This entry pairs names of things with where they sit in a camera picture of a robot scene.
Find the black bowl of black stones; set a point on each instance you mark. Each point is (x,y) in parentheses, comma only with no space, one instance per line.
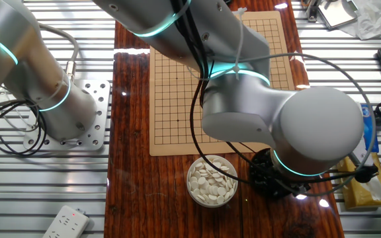
(263,185)

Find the beige go board mat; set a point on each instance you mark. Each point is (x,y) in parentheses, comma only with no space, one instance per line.
(174,109)

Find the blue tissue pack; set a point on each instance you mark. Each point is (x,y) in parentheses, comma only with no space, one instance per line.
(370,129)

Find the white power strip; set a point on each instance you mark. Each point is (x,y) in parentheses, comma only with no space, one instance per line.
(66,223)

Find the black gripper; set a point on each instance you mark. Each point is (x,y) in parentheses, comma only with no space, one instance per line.
(298,189)

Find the white plastic bag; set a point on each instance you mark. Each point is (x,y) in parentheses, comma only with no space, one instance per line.
(370,20)

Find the white bowl of white stones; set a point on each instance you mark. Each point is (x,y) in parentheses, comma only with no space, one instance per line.
(212,182)

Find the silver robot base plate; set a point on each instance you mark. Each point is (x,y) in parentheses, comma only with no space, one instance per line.
(101,109)

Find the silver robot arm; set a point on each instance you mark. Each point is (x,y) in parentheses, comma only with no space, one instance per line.
(243,109)

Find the gold tissue pack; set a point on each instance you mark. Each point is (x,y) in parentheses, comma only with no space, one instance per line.
(352,195)

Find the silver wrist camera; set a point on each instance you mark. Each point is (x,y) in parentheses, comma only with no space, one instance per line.
(359,157)

